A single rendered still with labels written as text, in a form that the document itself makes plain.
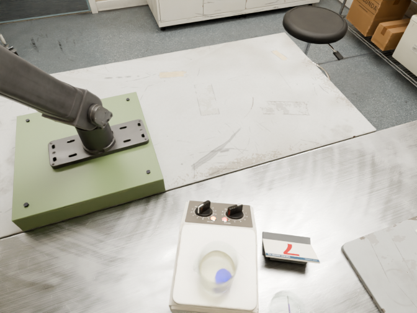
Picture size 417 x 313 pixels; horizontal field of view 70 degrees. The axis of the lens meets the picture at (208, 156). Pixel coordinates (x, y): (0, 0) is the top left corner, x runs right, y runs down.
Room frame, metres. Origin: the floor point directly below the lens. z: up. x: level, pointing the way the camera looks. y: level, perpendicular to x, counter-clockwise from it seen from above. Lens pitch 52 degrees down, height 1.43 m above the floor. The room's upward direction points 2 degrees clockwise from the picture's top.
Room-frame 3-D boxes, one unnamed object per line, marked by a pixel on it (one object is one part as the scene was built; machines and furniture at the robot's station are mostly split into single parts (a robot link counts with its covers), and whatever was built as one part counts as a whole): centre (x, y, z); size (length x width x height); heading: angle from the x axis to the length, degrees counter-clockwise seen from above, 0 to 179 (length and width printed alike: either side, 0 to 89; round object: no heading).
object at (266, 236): (0.20, -0.15, 0.92); 0.09 x 0.06 x 0.04; 85
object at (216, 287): (0.12, -0.01, 1.02); 0.06 x 0.05 x 0.08; 108
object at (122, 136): (0.40, 0.23, 0.99); 0.20 x 0.07 x 0.08; 114
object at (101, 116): (0.39, 0.23, 1.05); 0.09 x 0.06 x 0.06; 74
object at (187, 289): (0.15, -0.02, 0.98); 0.12 x 0.12 x 0.01; 87
